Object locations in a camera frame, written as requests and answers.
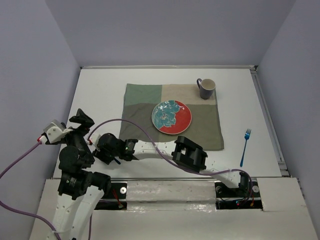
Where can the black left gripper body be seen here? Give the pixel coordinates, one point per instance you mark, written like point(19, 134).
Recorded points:
point(76, 136)

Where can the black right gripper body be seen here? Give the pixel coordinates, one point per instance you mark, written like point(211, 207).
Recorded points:
point(115, 153)

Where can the green patchwork cloth placemat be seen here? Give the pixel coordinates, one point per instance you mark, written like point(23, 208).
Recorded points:
point(140, 101)

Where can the red floral plate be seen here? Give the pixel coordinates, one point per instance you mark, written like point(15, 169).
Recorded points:
point(171, 117)

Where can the purple ceramic mug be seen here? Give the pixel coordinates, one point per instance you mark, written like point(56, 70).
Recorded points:
point(206, 88)

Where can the blue plastic fork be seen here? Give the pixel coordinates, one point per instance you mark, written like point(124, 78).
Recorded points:
point(246, 137)

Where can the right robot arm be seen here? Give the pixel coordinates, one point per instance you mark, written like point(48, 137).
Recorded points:
point(182, 153)

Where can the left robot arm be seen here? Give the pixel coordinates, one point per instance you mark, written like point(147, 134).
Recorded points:
point(79, 190)

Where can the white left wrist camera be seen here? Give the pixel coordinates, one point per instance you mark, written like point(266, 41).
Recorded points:
point(54, 133)

